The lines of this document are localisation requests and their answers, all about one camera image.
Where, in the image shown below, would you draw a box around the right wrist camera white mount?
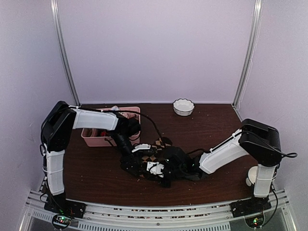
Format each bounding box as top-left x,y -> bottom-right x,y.
146,162 -> 165,178

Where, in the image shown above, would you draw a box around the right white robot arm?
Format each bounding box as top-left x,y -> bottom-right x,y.
154,119 -> 298,213

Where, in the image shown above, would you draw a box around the white paper cup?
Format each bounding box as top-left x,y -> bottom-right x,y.
245,166 -> 257,187

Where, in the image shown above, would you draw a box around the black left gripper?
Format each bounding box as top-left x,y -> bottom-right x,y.
111,131 -> 143,178

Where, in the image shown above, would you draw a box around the aluminium corner post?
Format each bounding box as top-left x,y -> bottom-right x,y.
50,0 -> 80,106
233,0 -> 263,111

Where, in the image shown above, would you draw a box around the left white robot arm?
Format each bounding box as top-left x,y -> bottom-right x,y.
40,101 -> 154,214

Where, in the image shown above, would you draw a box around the pink divided storage box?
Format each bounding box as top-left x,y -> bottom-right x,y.
81,106 -> 141,147

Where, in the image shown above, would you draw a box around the white scalloped ceramic bowl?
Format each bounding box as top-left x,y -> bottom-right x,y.
173,99 -> 195,116

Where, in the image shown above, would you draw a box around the pink white rolled sock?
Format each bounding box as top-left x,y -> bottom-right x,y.
110,105 -> 121,113

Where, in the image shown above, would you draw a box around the brown argyle patterned sock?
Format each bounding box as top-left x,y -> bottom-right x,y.
139,136 -> 173,180

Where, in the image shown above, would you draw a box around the left aluminium corner post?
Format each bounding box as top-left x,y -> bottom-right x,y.
50,0 -> 80,106

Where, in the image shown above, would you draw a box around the aluminium front rail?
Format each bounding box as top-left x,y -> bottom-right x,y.
17,190 -> 298,231

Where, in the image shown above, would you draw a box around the right aluminium corner post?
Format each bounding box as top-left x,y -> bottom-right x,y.
233,0 -> 263,111

